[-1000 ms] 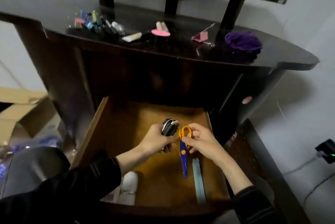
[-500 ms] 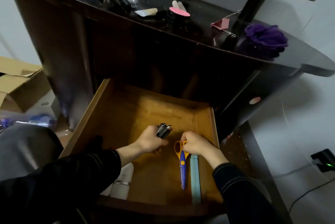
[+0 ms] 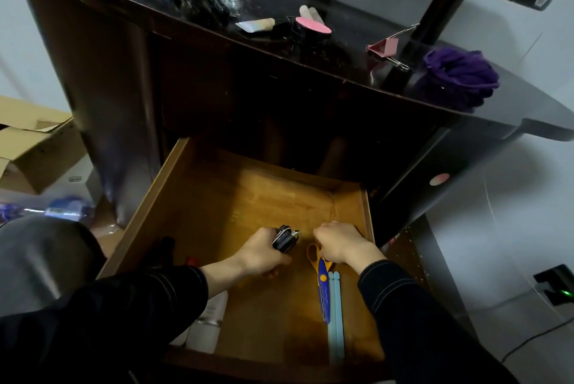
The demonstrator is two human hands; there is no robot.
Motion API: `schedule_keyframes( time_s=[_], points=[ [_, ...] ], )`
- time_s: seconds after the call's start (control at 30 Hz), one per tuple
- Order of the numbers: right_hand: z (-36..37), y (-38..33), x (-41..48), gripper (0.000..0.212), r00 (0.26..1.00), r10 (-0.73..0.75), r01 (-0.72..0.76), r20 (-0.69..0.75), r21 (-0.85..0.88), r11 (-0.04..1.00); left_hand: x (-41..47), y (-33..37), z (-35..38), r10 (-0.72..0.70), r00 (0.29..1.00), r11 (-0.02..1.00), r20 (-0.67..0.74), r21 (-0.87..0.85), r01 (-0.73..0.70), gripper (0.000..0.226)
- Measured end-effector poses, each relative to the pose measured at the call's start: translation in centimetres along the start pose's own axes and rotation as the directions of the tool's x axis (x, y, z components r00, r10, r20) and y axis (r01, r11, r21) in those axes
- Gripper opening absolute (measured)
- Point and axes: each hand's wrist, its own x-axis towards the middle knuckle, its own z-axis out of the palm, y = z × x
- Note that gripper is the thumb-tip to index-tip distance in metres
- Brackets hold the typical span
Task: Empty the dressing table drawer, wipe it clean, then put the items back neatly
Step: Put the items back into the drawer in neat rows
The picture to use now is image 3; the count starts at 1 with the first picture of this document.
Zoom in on purple cloth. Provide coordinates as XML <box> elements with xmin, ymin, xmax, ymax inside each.
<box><xmin>415</xmin><ymin>48</ymin><xmax>500</xmax><ymax>113</ymax></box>

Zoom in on black cable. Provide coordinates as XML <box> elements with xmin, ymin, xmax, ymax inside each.
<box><xmin>500</xmin><ymin>316</ymin><xmax>574</xmax><ymax>365</ymax></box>

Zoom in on large pink binder clip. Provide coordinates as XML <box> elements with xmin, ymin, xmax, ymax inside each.
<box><xmin>365</xmin><ymin>23</ymin><xmax>421</xmax><ymax>71</ymax></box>

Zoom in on grey chair seat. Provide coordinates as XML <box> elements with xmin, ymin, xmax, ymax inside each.
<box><xmin>0</xmin><ymin>215</ymin><xmax>107</xmax><ymax>318</ymax></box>

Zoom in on black charger with green light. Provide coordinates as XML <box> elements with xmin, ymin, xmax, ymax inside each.
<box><xmin>533</xmin><ymin>264</ymin><xmax>574</xmax><ymax>307</ymax></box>

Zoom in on cardboard box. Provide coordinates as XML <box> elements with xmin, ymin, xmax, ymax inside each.
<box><xmin>0</xmin><ymin>95</ymin><xmax>89</xmax><ymax>195</ymax></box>

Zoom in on clear plastic bag with bottle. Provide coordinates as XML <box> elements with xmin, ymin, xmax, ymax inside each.
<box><xmin>0</xmin><ymin>193</ymin><xmax>96</xmax><ymax>226</ymax></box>

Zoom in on dark wooden desk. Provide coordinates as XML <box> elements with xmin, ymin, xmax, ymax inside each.
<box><xmin>8</xmin><ymin>0</ymin><xmax>574</xmax><ymax>384</ymax></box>

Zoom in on person's left forearm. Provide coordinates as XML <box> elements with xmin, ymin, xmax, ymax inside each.
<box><xmin>0</xmin><ymin>257</ymin><xmax>245</xmax><ymax>384</ymax></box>

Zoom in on person's right forearm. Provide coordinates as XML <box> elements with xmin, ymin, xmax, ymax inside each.
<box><xmin>346</xmin><ymin>246</ymin><xmax>521</xmax><ymax>384</ymax></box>

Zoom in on wooden drawer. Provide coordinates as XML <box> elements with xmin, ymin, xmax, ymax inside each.
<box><xmin>97</xmin><ymin>137</ymin><xmax>387</xmax><ymax>384</ymax></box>

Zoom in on white bottle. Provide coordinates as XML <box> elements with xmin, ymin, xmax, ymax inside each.
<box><xmin>185</xmin><ymin>290</ymin><xmax>229</xmax><ymax>355</ymax></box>

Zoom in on person's right hand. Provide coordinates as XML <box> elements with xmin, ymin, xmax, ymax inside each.
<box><xmin>312</xmin><ymin>221</ymin><xmax>376</xmax><ymax>275</ymax></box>

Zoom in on person's left hand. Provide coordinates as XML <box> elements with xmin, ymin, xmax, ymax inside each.
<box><xmin>233</xmin><ymin>227</ymin><xmax>293</xmax><ymax>279</ymax></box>

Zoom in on black binder clip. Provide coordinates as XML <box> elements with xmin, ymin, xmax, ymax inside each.
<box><xmin>272</xmin><ymin>225</ymin><xmax>301</xmax><ymax>255</ymax></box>

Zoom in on light blue stick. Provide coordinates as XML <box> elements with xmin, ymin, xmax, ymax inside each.
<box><xmin>327</xmin><ymin>271</ymin><xmax>338</xmax><ymax>366</ymax></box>
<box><xmin>333</xmin><ymin>270</ymin><xmax>345</xmax><ymax>360</ymax></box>

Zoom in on orange handled blue scissors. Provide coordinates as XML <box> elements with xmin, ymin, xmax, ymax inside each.
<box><xmin>306</xmin><ymin>242</ymin><xmax>335</xmax><ymax>325</ymax></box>

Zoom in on black tape roll pink top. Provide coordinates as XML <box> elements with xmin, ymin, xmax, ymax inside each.
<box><xmin>291</xmin><ymin>16</ymin><xmax>333</xmax><ymax>45</ymax></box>

